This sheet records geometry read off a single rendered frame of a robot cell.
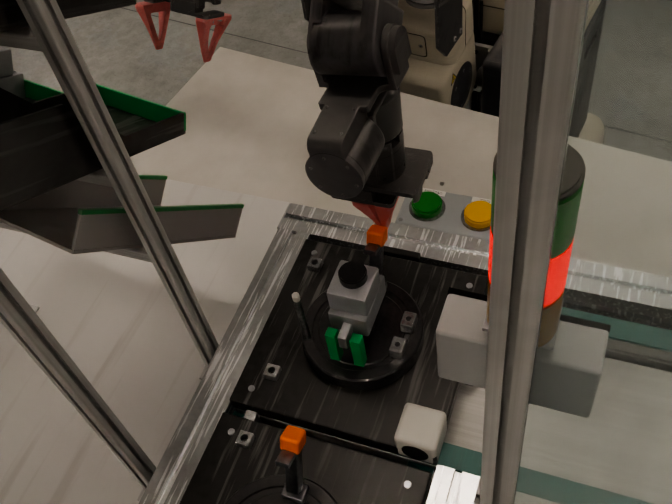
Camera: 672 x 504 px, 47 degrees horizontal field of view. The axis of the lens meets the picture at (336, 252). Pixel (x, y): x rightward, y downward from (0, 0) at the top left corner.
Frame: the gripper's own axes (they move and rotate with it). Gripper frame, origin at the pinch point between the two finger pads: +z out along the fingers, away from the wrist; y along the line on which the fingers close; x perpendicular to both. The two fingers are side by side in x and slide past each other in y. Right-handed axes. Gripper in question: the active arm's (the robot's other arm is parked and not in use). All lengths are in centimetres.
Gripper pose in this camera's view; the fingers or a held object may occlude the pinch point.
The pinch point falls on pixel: (385, 221)
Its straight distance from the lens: 88.6
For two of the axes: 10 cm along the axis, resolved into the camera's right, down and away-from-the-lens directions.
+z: 1.3, 6.2, 7.7
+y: 9.4, 1.8, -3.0
